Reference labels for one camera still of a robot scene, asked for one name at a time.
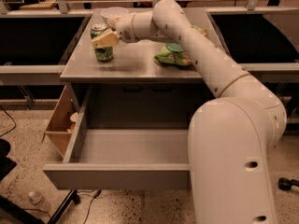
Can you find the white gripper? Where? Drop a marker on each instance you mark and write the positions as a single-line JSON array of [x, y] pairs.
[[125, 28]]

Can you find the green soda can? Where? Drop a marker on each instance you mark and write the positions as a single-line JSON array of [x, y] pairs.
[[102, 54]]

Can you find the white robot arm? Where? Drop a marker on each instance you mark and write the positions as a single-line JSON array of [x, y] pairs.
[[228, 136]]

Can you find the grey open top drawer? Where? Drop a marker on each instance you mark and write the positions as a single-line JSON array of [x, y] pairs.
[[129, 137]]

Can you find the white bowl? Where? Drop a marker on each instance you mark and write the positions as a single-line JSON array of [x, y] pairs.
[[113, 12]]

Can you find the grey cabinet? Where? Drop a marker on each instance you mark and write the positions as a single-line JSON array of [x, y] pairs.
[[132, 63]]

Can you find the green chip bag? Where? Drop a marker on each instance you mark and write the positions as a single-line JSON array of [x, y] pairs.
[[172, 54]]

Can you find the brown cardboard box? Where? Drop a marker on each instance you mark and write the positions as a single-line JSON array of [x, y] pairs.
[[60, 126]]

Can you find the clear plastic bottle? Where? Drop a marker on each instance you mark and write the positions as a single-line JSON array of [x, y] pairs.
[[38, 202]]

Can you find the black chair base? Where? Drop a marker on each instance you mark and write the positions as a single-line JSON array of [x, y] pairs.
[[21, 173]]

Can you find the black chair caster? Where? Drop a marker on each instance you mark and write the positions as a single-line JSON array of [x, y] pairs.
[[286, 184]]

